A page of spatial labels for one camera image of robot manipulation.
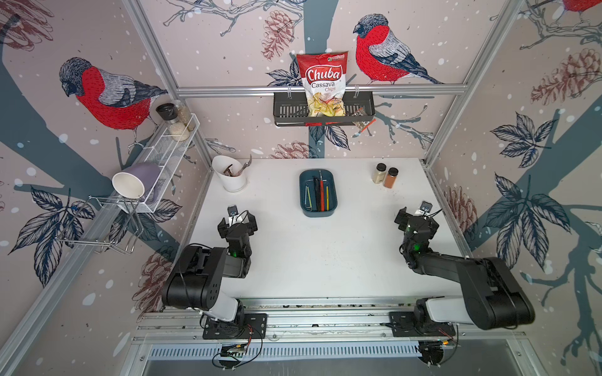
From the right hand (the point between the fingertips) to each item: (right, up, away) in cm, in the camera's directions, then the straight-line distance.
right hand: (416, 210), depth 90 cm
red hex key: (-36, +6, +17) cm, 40 cm away
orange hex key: (-37, +3, +15) cm, 40 cm away
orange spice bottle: (-4, +13, +17) cm, 21 cm away
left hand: (-69, 0, +1) cm, 70 cm away
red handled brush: (-18, +35, +28) cm, 48 cm away
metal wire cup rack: (-94, +1, -32) cm, 99 cm away
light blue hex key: (-44, +7, +20) cm, 49 cm away
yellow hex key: (-33, +3, +17) cm, 37 cm away
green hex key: (-42, +5, +17) cm, 46 cm away
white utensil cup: (-78, +15, +16) cm, 81 cm away
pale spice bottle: (-9, +14, +17) cm, 24 cm away
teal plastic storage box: (-44, +13, +20) cm, 50 cm away
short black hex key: (-38, +11, +21) cm, 45 cm away
